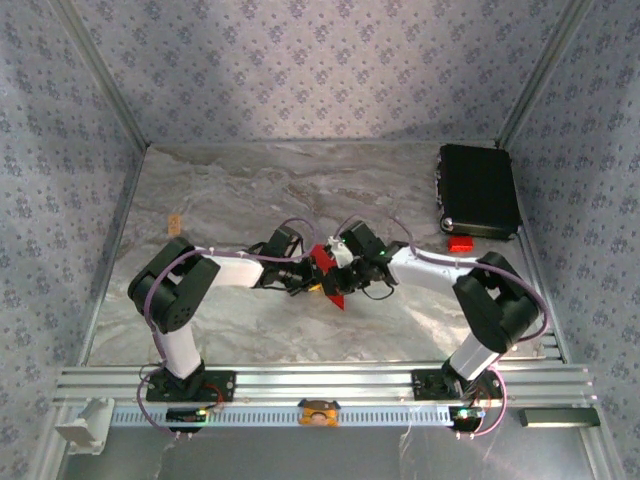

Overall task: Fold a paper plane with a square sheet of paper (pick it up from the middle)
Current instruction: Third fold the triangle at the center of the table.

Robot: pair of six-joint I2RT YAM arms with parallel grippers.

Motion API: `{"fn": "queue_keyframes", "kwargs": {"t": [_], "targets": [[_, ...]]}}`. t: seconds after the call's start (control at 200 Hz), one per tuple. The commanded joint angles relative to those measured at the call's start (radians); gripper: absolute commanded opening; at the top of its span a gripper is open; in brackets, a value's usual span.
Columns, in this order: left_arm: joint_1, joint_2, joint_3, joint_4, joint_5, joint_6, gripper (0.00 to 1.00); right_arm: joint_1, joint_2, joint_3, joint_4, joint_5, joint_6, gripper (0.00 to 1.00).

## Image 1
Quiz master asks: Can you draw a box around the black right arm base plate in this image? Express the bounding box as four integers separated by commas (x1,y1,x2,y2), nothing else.
410,368,504,401

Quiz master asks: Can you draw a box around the slotted grey cable duct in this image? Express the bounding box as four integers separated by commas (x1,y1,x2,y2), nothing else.
107,404,484,429

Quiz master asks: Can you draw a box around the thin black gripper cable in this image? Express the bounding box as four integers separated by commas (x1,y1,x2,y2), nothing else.
360,278,397,302
246,240,294,296

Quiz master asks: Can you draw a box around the black flat bar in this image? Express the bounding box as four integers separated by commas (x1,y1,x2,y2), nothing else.
518,407,601,429

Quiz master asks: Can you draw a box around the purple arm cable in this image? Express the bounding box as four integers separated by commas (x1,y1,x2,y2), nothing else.
135,217,321,441
339,213,552,441

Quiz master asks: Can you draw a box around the aluminium frame post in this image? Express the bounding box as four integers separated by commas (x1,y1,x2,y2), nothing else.
497,0,596,149
49,0,151,149

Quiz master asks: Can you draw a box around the red paper sheet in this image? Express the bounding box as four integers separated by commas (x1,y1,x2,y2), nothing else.
308,243,346,312

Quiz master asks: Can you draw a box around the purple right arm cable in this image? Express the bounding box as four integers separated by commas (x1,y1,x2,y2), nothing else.
339,213,552,441

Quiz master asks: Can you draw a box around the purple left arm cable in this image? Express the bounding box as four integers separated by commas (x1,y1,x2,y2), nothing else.
135,217,321,441

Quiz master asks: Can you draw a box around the white plastic bracket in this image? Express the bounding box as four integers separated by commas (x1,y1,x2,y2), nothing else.
53,397,116,456

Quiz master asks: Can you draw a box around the thin black right gripper cable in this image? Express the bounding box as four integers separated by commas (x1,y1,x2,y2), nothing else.
360,278,397,302

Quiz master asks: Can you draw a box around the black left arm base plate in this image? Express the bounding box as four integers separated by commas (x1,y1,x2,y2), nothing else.
144,369,237,404

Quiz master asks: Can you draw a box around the small circuit board with LED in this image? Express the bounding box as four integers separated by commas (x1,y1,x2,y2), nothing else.
448,405,486,431
166,407,209,424

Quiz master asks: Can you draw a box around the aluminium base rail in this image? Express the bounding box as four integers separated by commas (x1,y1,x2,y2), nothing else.
53,364,599,406

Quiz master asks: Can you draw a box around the black hard case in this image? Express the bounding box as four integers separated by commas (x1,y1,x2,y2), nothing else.
433,143,524,241

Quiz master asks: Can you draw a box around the thin black left gripper cable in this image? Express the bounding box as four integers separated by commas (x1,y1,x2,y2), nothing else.
246,240,294,296

